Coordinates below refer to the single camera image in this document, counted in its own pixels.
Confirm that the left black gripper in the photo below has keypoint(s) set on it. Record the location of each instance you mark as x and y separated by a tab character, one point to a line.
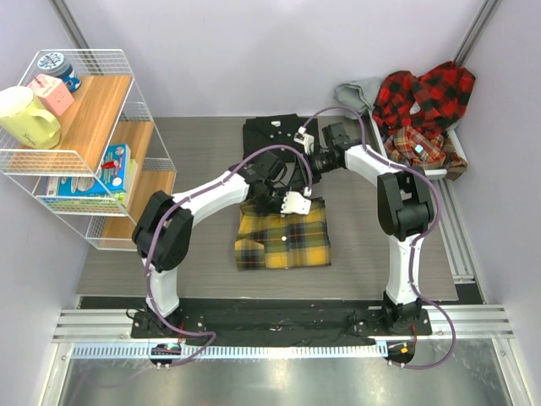
275	210

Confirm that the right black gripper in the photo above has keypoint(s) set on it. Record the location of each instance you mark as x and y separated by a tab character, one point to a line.
314	178

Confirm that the yellow plaid long sleeve shirt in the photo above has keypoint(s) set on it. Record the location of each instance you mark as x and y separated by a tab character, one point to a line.
281	241

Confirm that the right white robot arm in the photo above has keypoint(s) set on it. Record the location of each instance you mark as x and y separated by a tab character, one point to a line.
405	212

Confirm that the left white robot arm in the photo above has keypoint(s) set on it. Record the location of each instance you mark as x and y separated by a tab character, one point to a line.
163	232

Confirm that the folded black shirt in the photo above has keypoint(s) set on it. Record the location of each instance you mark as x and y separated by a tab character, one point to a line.
261	132

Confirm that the grey crumpled shirt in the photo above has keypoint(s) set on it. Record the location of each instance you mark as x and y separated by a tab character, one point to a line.
359	95

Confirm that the brown plaid shirt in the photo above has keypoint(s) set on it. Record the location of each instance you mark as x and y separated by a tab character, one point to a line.
440	157

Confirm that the red black plaid shirt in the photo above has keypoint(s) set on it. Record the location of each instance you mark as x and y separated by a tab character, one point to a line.
429	103

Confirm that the green box on shelf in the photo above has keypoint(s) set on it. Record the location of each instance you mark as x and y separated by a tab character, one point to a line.
123	195

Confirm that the blue product box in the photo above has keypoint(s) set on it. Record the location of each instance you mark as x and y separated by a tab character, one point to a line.
110	177

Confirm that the pink cube box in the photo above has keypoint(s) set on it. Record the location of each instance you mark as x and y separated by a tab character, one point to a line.
53	93

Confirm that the blue patterned tin can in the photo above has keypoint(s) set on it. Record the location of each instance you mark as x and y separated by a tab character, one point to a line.
56	65

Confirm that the yellow green pitcher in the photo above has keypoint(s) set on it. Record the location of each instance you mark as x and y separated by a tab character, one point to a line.
25	118

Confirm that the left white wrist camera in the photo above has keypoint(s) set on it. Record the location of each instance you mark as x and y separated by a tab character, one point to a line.
295	203

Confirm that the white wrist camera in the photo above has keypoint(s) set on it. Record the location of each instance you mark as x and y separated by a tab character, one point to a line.
306	140
295	203

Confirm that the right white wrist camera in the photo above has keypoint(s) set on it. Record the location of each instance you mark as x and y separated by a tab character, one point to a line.
306	140

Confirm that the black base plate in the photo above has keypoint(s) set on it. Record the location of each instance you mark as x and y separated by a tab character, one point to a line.
278	322

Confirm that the white wire shelf rack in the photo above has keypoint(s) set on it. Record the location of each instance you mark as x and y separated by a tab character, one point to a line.
109	108

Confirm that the white slotted cable duct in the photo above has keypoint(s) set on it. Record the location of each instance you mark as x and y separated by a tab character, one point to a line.
162	351

